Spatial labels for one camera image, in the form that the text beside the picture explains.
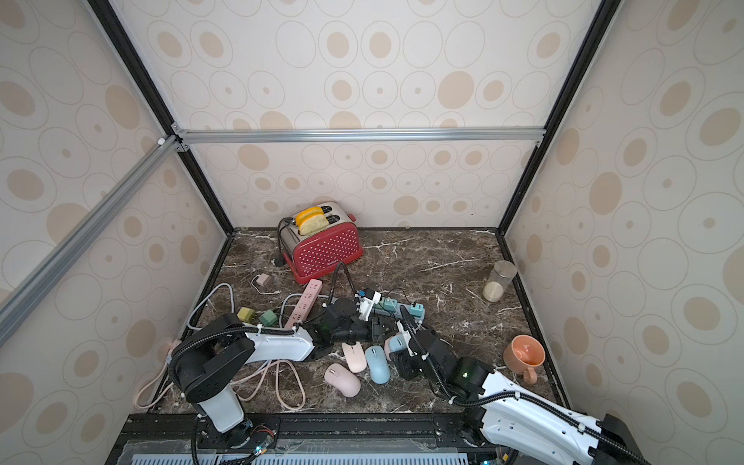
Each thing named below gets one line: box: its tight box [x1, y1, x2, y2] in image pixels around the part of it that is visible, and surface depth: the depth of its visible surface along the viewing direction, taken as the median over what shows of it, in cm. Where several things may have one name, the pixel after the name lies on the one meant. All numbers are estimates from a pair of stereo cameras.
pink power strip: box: [283, 279, 323, 330], surface depth 97 cm
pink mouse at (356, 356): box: [341, 341, 368, 373], surface depth 87 cm
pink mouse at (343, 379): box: [324, 363, 362, 398], surface depth 82 cm
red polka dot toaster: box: [279, 202, 364, 284], surface depth 99 cm
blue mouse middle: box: [365, 344, 391, 385], surface depth 85 cm
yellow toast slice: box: [294, 206, 330, 236], surface depth 96 cm
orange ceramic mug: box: [502, 334, 546, 386], surface depth 81 cm
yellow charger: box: [236, 306, 255, 323], surface depth 96 cm
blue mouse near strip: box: [389, 335, 407, 353], surface depth 79 cm
